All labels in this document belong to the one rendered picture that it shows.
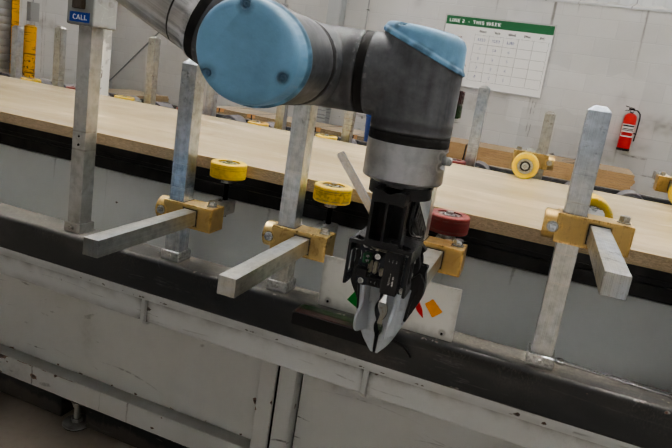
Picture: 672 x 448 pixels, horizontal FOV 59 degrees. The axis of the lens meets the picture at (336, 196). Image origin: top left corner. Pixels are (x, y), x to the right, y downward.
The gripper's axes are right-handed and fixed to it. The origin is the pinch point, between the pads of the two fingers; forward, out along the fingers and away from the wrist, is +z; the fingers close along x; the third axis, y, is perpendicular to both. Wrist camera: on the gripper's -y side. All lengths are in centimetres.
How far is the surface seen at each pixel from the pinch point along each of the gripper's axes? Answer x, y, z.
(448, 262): 2.8, -34.4, -1.6
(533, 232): 16, -52, -6
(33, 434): -105, -51, 83
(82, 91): -80, -35, -19
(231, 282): -24.2, -6.7, 1.1
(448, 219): 0.6, -41.3, -7.6
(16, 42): -219, -145, -22
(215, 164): -51, -44, -8
